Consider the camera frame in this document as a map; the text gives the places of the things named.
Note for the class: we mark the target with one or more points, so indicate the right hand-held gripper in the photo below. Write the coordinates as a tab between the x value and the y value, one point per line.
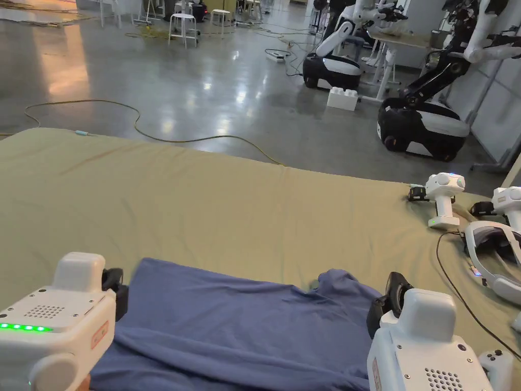
423	350

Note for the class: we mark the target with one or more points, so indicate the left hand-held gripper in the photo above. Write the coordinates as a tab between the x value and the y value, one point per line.
61	321

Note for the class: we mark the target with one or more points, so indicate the dark blue shirt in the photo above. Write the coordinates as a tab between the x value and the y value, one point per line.
228	326

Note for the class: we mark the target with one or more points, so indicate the person's left hand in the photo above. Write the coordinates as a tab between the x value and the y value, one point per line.
84	383

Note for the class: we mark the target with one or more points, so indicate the white hand controller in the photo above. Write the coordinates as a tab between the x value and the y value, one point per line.
497	366

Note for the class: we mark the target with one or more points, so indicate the white headset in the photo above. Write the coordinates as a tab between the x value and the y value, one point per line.
494	260

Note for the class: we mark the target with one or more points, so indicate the spare white hand-held gripper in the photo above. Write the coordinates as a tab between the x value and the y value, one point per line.
502	203
441	195

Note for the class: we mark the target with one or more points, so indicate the bed with beige sheet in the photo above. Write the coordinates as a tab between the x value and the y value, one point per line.
195	203

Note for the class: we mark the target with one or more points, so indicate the white and black wheeled robot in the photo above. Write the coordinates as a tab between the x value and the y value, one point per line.
338	67
423	122

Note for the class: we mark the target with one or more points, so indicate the white block-shaped box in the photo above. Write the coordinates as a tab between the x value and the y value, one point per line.
342	97

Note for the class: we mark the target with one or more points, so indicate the white power strip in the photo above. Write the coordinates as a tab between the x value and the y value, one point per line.
276	56

